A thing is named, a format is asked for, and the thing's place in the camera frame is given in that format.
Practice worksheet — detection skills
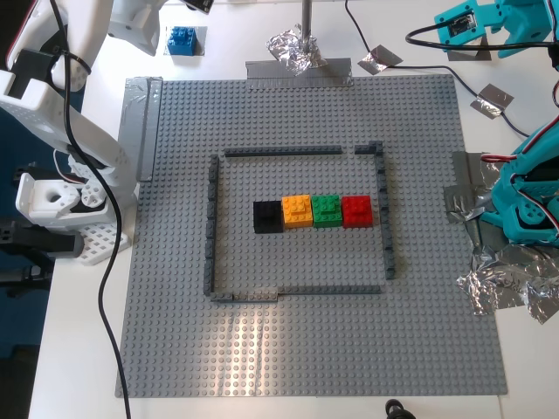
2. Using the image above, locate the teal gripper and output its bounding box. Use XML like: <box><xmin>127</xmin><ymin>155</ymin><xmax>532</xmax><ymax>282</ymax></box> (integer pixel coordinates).
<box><xmin>482</xmin><ymin>0</ymin><xmax>559</xmax><ymax>60</ymax></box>

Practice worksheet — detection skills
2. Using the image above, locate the crumpled aluminium foil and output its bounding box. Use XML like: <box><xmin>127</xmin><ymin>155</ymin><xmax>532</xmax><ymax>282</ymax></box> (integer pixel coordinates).
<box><xmin>266</xmin><ymin>24</ymin><xmax>329</xmax><ymax>78</ymax></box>

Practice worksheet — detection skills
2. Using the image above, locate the thin black cable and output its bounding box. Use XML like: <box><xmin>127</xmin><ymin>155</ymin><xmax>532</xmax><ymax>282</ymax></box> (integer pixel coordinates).
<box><xmin>344</xmin><ymin>0</ymin><xmax>532</xmax><ymax>137</ymax></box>

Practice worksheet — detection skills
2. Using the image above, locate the crumpled silver foil tape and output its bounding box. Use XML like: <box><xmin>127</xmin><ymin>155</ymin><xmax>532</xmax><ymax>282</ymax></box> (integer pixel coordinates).
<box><xmin>456</xmin><ymin>217</ymin><xmax>559</xmax><ymax>326</ymax></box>

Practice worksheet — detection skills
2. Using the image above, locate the green Lego cube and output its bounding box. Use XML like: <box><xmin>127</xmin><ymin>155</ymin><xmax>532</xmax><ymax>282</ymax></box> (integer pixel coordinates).
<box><xmin>311</xmin><ymin>193</ymin><xmax>344</xmax><ymax>230</ymax></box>

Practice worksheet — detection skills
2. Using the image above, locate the blue Lego cube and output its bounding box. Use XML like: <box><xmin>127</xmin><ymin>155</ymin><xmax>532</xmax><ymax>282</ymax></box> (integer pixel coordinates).
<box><xmin>166</xmin><ymin>25</ymin><xmax>199</xmax><ymax>57</ymax></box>

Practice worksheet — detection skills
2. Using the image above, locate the looped black cable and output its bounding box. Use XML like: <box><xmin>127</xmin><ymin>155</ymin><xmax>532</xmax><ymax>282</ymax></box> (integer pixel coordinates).
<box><xmin>404</xmin><ymin>24</ymin><xmax>559</xmax><ymax>54</ymax></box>

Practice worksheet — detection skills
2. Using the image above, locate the black wrist camera board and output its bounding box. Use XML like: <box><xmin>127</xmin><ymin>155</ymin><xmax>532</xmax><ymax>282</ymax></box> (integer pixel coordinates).
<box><xmin>182</xmin><ymin>0</ymin><xmax>216</xmax><ymax>14</ymax></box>

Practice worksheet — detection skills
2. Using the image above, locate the crumpled gray duct tape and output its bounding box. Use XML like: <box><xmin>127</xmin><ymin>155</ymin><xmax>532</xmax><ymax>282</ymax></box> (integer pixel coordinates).
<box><xmin>443</xmin><ymin>151</ymin><xmax>497</xmax><ymax>226</ymax></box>

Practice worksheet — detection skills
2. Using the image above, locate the gray Lego baseplate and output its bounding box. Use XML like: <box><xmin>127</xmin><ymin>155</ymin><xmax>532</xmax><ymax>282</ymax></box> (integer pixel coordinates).
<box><xmin>114</xmin><ymin>74</ymin><xmax>508</xmax><ymax>399</ymax></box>

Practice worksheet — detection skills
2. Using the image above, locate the gray duct tape strip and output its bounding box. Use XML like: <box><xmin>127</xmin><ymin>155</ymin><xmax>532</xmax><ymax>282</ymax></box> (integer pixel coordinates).
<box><xmin>118</xmin><ymin>76</ymin><xmax>165</xmax><ymax>182</ymax></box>
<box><xmin>245</xmin><ymin>57</ymin><xmax>354</xmax><ymax>89</ymax></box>

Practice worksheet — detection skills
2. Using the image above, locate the thick black cable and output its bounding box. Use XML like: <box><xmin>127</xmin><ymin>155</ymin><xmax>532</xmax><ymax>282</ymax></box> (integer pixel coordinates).
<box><xmin>47</xmin><ymin>0</ymin><xmax>133</xmax><ymax>419</ymax></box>

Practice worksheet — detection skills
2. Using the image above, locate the yellow Lego cube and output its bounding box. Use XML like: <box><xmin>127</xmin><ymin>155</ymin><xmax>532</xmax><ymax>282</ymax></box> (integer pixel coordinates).
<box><xmin>281</xmin><ymin>194</ymin><xmax>314</xmax><ymax>230</ymax></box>

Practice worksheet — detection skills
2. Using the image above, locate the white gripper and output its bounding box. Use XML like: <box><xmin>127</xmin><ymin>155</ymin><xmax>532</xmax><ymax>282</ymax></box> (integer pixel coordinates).
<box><xmin>107</xmin><ymin>0</ymin><xmax>169</xmax><ymax>56</ymax></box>

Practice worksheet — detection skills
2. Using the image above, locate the red Lego cube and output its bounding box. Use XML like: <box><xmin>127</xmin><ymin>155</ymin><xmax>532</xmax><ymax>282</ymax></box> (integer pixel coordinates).
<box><xmin>341</xmin><ymin>195</ymin><xmax>376</xmax><ymax>230</ymax></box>

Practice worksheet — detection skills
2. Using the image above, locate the metal pole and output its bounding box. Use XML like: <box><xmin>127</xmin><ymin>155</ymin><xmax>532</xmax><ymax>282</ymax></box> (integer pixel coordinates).
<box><xmin>300</xmin><ymin>0</ymin><xmax>317</xmax><ymax>49</ymax></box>

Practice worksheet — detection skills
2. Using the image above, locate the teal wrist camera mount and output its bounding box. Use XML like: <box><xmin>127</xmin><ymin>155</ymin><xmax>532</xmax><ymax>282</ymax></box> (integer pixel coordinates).
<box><xmin>433</xmin><ymin>1</ymin><xmax>487</xmax><ymax>45</ymax></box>

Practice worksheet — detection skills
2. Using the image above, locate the black Lego cube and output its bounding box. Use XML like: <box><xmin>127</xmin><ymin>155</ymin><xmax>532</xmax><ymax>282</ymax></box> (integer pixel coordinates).
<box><xmin>252</xmin><ymin>200</ymin><xmax>285</xmax><ymax>234</ymax></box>

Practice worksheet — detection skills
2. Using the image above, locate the silver foil tape piece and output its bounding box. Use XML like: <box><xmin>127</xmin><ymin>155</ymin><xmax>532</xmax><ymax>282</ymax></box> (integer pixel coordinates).
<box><xmin>470</xmin><ymin>83</ymin><xmax>514</xmax><ymax>119</ymax></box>
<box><xmin>357</xmin><ymin>44</ymin><xmax>404</xmax><ymax>75</ymax></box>

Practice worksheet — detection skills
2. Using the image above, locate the straight dark gray brick wall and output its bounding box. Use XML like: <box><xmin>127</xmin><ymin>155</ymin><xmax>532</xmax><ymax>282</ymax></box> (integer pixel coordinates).
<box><xmin>224</xmin><ymin>146</ymin><xmax>344</xmax><ymax>159</ymax></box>
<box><xmin>210</xmin><ymin>285</ymin><xmax>382</xmax><ymax>304</ymax></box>

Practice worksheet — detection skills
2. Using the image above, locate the black table clamp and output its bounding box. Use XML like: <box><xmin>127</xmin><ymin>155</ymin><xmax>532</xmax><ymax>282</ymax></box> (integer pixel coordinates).
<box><xmin>0</xmin><ymin>163</ymin><xmax>85</xmax><ymax>302</ymax></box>

